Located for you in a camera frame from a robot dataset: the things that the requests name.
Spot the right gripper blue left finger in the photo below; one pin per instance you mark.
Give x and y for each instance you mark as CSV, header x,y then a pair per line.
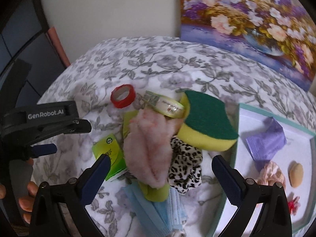
x,y
92,179

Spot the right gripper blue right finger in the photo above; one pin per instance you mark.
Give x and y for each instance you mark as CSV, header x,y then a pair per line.
x,y
230,180

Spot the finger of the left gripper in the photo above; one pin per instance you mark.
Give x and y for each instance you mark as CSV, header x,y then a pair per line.
x,y
43,150

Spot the green tissue pack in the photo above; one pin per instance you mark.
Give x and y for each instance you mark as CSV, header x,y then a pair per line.
x,y
110,146

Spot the leopard print scrunchie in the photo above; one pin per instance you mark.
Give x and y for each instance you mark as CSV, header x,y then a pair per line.
x,y
185,172

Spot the lime green cloth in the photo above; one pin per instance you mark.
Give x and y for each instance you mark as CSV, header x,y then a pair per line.
x,y
150,177

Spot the green yellow scrub sponge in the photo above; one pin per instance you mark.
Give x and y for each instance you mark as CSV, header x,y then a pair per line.
x,y
206,125

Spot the pink fluffy cloth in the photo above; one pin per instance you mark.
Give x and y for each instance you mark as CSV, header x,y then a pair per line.
x,y
150,145

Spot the person's left hand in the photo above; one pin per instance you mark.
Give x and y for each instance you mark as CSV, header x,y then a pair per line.
x,y
26,202

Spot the pink floral scrunchie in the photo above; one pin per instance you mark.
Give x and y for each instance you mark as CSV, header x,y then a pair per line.
x,y
270,174

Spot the purple foil sachet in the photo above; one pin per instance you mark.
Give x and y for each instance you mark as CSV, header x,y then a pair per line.
x,y
264,145

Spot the teal rimmed white tray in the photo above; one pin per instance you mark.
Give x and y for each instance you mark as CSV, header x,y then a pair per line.
x,y
264,209

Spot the round beige sponge puff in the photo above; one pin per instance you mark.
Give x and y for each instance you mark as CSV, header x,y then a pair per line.
x,y
296,174

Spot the small red flower clip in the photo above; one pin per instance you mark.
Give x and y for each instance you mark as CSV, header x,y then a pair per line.
x,y
293,205

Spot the blue face mask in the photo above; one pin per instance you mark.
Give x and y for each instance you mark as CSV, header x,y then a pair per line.
x,y
165,218

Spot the red tape roll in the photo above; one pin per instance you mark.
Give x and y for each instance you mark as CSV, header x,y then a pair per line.
x,y
123,96

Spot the clear printed tape roll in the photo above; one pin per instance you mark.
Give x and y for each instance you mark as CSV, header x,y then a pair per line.
x,y
164,105

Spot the floral painting canvas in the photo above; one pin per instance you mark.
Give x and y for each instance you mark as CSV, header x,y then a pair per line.
x,y
280,34

